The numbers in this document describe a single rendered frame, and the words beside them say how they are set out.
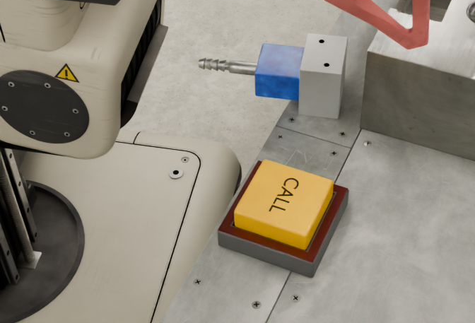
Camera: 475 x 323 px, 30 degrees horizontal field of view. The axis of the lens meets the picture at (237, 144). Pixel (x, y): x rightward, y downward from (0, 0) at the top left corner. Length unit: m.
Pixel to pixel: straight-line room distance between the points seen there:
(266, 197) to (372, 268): 0.10
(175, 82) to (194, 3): 0.29
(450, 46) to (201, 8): 1.52
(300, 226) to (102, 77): 0.30
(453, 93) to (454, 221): 0.10
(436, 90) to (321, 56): 0.11
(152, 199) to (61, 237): 0.15
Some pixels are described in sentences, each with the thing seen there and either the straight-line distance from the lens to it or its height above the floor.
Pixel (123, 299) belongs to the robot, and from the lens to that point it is 1.31.
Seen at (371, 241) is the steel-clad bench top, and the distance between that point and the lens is 0.71.
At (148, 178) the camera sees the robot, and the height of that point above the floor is 0.28.
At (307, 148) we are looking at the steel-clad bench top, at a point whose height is 0.80.
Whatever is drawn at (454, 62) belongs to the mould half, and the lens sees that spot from 0.72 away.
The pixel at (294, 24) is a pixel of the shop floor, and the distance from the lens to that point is 2.16.
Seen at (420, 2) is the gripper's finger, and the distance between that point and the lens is 0.54.
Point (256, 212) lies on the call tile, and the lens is 0.67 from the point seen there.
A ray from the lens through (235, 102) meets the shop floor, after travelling 1.96.
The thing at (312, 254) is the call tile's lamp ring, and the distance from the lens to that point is 0.67.
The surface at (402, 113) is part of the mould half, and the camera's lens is 0.76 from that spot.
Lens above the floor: 1.36
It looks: 47 degrees down
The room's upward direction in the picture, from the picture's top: 2 degrees counter-clockwise
